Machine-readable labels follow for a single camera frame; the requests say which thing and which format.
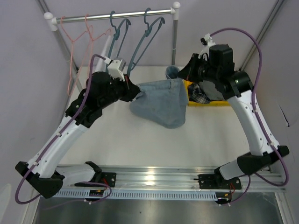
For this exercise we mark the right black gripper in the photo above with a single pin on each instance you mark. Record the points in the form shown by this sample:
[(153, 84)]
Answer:
[(189, 73)]

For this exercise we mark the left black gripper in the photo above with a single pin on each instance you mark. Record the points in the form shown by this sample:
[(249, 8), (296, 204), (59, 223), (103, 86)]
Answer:
[(130, 90)]

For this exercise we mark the blue grey garment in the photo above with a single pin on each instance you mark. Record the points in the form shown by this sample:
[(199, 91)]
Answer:
[(163, 102)]

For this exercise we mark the white skirt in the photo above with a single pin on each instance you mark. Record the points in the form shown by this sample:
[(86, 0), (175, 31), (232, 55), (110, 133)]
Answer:
[(100, 66)]

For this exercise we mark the pink wire hanger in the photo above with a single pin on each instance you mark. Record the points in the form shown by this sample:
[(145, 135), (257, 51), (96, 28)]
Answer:
[(93, 44)]

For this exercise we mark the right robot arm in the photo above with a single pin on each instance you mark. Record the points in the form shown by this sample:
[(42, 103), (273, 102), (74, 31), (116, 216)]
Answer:
[(236, 87)]

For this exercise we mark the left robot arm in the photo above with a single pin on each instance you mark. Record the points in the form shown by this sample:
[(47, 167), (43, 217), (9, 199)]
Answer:
[(42, 171)]

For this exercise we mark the teal hanger left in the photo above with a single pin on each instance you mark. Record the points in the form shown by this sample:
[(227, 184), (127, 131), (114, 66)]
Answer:
[(117, 33)]

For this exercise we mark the yellow plastic bin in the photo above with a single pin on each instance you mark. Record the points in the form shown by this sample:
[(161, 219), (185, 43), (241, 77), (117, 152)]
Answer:
[(212, 103)]

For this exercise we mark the silver clothes rack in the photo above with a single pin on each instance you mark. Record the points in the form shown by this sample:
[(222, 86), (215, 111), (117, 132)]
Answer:
[(54, 22)]

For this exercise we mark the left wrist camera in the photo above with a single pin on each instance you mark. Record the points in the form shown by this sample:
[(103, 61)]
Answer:
[(115, 68)]

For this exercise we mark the aluminium rail base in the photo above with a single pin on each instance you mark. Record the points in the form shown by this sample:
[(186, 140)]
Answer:
[(179, 178)]

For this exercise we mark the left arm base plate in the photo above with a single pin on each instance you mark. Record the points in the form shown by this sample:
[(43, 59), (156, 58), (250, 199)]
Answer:
[(107, 178)]

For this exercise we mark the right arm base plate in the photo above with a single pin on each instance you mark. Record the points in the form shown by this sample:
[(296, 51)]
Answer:
[(213, 181)]

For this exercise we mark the white slotted cable duct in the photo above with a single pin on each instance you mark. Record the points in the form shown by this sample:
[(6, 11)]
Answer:
[(138, 194)]

